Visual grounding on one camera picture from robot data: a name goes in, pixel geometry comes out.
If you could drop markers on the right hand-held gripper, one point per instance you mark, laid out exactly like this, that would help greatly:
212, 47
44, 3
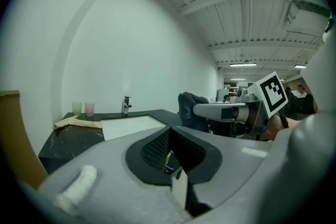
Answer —
273, 94

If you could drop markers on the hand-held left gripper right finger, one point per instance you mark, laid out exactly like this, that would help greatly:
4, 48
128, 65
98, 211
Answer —
236, 165

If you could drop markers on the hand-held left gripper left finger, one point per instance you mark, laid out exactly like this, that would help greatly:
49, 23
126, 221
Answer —
110, 165

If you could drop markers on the dark blue cloth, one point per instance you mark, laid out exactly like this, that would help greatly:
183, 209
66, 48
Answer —
187, 110

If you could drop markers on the chrome faucet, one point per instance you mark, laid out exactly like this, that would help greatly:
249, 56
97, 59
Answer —
126, 106

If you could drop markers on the person's right forearm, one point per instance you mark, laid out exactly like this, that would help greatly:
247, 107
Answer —
275, 127

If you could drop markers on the white rectangular sink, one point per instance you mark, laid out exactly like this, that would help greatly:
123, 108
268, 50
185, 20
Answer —
126, 126

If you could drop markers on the ceiling tube light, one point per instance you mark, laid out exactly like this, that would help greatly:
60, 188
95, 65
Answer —
242, 64
300, 66
238, 79

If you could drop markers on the black marble vanity counter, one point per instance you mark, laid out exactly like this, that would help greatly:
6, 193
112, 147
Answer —
71, 141

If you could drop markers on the beige wooden T-shaped tool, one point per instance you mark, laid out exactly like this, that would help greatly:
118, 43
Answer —
78, 123

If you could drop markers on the pink translucent cup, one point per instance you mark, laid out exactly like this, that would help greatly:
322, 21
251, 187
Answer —
89, 109

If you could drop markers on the green translucent cup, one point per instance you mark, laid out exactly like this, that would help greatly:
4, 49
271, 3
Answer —
77, 108

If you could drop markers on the brown cardboard box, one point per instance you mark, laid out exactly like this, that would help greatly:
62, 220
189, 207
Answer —
15, 139

